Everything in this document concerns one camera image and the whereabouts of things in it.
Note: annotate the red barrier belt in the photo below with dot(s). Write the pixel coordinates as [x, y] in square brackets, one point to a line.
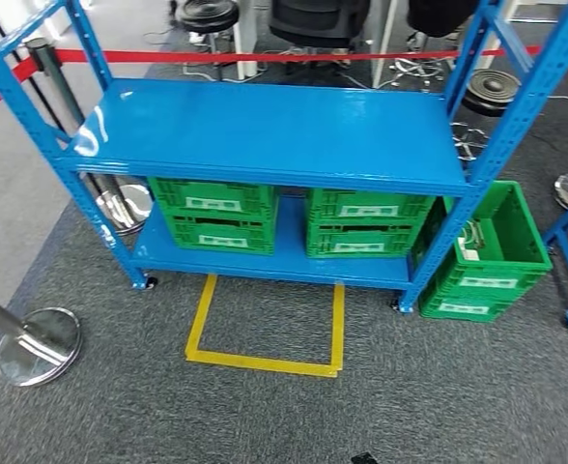
[216, 58]

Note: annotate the black office chair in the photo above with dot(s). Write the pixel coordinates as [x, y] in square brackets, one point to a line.
[318, 22]

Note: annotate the black round stool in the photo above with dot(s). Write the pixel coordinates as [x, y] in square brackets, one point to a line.
[209, 16]
[489, 89]

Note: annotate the small white plastic piece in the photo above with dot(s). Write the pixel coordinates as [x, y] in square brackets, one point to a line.
[468, 250]

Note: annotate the open green plastic crate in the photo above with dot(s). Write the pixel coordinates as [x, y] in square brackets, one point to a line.
[501, 250]

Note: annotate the black stool chrome base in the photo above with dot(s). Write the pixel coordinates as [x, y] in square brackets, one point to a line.
[438, 16]

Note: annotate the black pole stand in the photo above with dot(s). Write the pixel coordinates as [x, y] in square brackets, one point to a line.
[23, 70]

